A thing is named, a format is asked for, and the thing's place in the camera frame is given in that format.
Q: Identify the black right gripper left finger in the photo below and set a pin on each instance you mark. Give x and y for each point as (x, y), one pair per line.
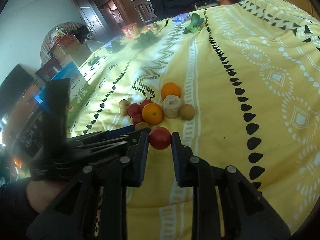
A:
(93, 204)

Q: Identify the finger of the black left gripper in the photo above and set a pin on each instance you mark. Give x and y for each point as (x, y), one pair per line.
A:
(84, 153)
(127, 135)

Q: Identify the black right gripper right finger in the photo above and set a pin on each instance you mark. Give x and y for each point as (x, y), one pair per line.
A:
(225, 204)

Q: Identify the left hand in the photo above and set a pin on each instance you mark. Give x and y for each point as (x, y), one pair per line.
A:
(41, 193)

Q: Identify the large orange left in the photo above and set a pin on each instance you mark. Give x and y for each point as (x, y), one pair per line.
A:
(152, 113)

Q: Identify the small orange back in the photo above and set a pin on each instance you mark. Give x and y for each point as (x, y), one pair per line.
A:
(170, 88)

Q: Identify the brown longan fruit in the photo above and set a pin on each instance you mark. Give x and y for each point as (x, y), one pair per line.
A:
(187, 112)

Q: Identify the blue green radish box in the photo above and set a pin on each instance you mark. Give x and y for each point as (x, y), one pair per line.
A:
(80, 90)

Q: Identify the green leafy vegetable left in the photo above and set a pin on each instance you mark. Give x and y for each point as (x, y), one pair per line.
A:
(115, 46)

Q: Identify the green leafy vegetable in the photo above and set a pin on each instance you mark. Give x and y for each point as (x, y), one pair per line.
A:
(145, 40)
(115, 46)
(195, 25)

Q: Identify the green leafy vegetable centre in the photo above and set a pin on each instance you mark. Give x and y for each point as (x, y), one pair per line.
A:
(145, 40)

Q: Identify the red instant noodle cup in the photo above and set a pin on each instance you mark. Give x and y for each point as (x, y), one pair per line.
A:
(131, 31)

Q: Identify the yellow snack packet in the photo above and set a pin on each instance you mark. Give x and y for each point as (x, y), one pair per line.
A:
(150, 27)

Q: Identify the cardboard boxes stack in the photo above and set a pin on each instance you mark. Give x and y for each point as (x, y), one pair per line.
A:
(66, 39)

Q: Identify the wooden chair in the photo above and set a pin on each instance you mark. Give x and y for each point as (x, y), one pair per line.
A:
(145, 11)

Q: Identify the blue white small packet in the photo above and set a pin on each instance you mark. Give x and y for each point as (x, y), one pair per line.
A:
(179, 19)

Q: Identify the green leafy vegetable right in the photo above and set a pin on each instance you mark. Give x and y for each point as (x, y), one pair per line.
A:
(195, 25)

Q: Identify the wooden door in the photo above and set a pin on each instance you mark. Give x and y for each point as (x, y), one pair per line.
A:
(93, 18)

